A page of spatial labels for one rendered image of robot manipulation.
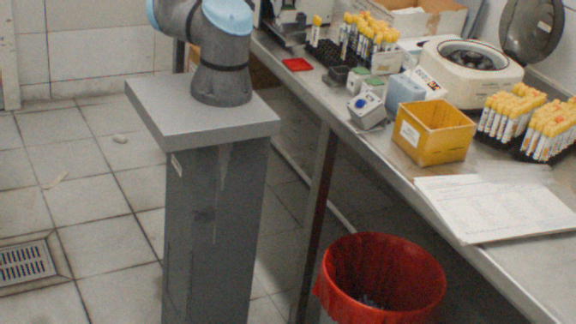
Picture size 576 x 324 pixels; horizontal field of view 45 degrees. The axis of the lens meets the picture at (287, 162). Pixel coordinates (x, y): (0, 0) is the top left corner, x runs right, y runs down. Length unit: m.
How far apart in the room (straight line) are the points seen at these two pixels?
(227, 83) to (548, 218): 0.77
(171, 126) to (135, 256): 1.12
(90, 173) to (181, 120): 1.49
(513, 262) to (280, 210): 1.59
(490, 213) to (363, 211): 1.03
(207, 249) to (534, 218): 0.82
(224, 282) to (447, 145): 0.74
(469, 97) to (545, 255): 0.57
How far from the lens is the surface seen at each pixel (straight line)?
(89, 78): 3.59
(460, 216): 1.47
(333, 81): 1.90
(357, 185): 2.61
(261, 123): 1.60
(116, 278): 2.51
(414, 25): 2.14
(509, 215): 1.52
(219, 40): 1.59
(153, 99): 1.66
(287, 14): 2.10
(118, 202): 2.85
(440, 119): 1.75
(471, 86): 1.87
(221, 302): 2.00
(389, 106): 1.81
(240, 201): 1.78
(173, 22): 1.66
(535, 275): 1.41
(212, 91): 1.64
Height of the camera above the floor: 1.70
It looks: 32 degrees down
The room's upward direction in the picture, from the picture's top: 8 degrees clockwise
